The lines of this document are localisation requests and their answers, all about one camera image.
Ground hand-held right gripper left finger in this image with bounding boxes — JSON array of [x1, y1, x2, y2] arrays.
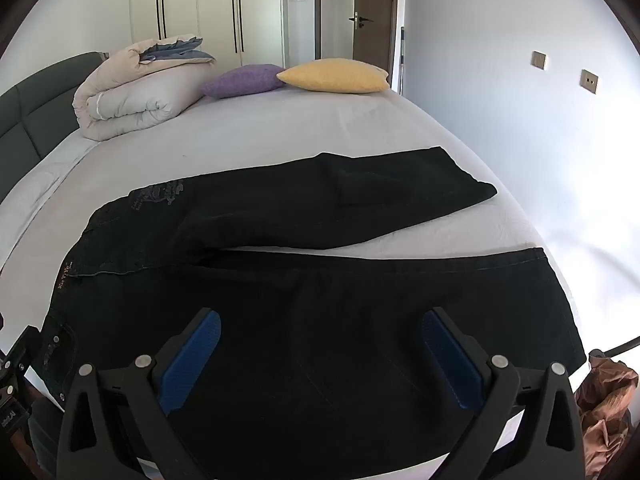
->
[[57, 307, 223, 480]]

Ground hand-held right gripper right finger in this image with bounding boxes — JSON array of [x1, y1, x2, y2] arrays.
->
[[421, 306, 586, 480]]

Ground black pants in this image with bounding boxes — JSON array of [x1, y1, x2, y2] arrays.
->
[[27, 146, 587, 467]]

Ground brown crumpled cloth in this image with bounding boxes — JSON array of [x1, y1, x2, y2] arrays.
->
[[575, 349, 637, 474]]

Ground white pillow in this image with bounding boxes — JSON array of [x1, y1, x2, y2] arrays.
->
[[0, 130, 103, 271]]

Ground grey padded headboard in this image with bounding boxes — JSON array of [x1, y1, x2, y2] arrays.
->
[[0, 51, 108, 202]]

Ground bed with white sheet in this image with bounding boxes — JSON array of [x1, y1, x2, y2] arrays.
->
[[0, 87, 551, 463]]

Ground folded beige duvet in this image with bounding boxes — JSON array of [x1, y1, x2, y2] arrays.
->
[[72, 34, 218, 142]]

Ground purple pillow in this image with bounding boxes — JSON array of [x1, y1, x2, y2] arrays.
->
[[201, 64, 287, 100]]

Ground yellow pillow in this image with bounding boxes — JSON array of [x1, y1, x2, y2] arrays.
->
[[276, 58, 390, 94]]

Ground white wardrobe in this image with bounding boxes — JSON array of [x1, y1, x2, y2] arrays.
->
[[129, 0, 286, 68]]

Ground brown door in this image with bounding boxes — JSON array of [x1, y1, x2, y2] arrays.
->
[[352, 0, 399, 77]]

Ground black cable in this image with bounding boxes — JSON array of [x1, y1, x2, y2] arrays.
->
[[587, 336, 640, 359]]

